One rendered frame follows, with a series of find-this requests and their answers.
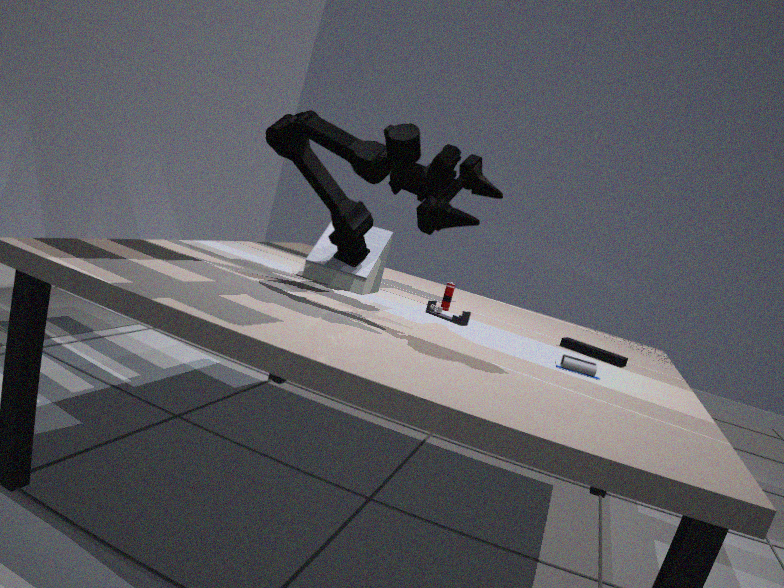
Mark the red battery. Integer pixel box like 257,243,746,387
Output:
441,282,455,311

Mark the black rectangular bar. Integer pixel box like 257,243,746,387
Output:
560,337,628,368

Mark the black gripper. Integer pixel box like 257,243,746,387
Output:
411,154,503,235

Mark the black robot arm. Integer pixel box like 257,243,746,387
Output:
265,110,461,267

